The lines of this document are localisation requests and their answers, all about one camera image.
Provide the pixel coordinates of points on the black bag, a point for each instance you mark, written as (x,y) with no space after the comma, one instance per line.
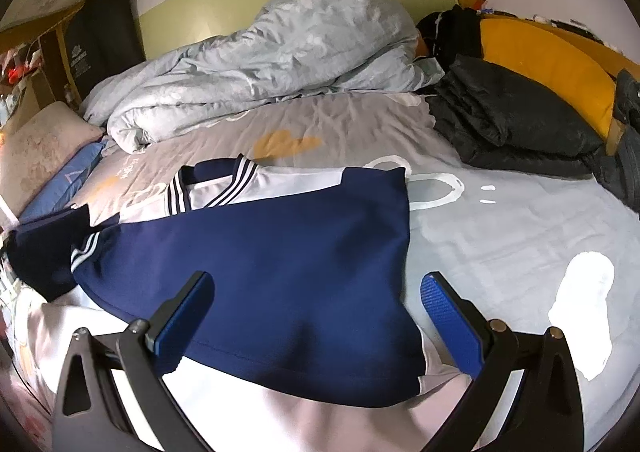
(100,42)

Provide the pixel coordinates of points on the beige pillow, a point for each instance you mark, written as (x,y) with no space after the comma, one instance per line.
(45,152)

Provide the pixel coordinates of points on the blue pillow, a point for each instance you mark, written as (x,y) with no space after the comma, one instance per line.
(65,182)

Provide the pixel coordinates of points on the white and navy striped jacket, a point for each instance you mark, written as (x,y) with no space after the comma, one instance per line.
(300,257)

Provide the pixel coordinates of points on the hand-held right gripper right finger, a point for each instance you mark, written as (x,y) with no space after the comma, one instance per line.
(450,322)

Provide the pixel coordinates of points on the cluttered wooden shelf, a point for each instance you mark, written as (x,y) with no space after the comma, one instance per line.
(30,62)

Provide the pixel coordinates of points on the dark denim jeans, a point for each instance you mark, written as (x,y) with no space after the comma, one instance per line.
(625,152)

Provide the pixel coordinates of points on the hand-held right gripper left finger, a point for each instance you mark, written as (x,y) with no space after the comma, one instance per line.
(185,317)

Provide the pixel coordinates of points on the black fuzzy hat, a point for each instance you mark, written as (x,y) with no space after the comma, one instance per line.
(447,34)

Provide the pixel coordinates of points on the grey printed bed sheet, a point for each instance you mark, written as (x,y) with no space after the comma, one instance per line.
(500,242)

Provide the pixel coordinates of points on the yellow cushion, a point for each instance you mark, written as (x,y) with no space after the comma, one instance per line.
(550,67)

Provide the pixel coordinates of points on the black puffer jacket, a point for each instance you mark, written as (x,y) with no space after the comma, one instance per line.
(510,122)

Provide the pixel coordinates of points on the light grey duvet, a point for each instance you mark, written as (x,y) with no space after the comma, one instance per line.
(280,47)

